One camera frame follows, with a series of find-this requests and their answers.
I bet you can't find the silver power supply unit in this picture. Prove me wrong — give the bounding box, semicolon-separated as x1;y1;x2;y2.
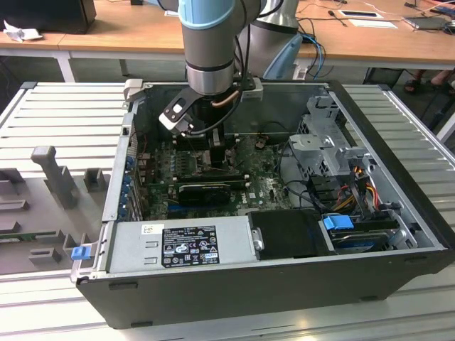
106;215;257;274

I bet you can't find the grey case handle latch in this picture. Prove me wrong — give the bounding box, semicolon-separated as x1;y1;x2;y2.
123;78;144;104

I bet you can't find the green motherboard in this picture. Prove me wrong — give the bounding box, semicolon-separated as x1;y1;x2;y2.
136;136;303;220

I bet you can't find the black plastic shroud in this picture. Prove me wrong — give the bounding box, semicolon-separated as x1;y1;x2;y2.
247;208;337;262

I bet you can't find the white paper sheet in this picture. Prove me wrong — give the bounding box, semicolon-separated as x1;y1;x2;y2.
348;18;399;30

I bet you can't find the hard disk in blue carrier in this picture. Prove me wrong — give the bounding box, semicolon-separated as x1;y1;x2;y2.
321;212;392;255

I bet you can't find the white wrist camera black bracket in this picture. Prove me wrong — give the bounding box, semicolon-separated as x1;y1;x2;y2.
158;87;200;139

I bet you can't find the black open PC case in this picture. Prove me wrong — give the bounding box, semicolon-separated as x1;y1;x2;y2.
70;78;455;330

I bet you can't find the green circuit board strip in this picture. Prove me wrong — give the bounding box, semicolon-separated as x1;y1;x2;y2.
0;229;58;242

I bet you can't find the CPU socket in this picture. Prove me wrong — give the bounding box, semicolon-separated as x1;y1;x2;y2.
193;150;240;175

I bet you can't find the crumpled white paper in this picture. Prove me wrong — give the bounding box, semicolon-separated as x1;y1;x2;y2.
2;19;43;43

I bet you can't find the black camera cable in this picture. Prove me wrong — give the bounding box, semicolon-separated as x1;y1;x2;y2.
188;90;247;136

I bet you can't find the black box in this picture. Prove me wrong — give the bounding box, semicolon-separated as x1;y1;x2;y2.
0;0;97;35

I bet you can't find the pale blue teach pendant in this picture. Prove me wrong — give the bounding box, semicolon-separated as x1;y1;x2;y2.
262;33;303;81

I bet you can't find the silver metal disk bay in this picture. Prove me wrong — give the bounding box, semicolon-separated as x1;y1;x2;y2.
287;95;374;185

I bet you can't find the grey parts rack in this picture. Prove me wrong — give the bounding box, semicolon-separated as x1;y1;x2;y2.
0;145;114;276

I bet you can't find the black graphics card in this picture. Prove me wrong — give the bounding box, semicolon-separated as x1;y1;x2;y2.
176;182;231;207

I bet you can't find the grey notebook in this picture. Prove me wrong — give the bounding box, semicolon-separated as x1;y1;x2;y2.
402;16;449;32

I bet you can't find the white framed desk panel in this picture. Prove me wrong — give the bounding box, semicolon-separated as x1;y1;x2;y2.
337;9;384;20

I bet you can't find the blue cable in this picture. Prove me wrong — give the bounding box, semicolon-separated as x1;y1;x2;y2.
304;33;326;78

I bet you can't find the yellow red wire bundle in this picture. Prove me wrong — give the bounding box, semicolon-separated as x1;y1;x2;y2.
333;180;378;211

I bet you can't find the metal socket cover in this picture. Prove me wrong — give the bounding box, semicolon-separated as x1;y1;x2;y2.
224;148;243;171

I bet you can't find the black RAM slot row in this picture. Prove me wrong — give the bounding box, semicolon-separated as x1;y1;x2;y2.
176;170;250;189
176;136;238;151

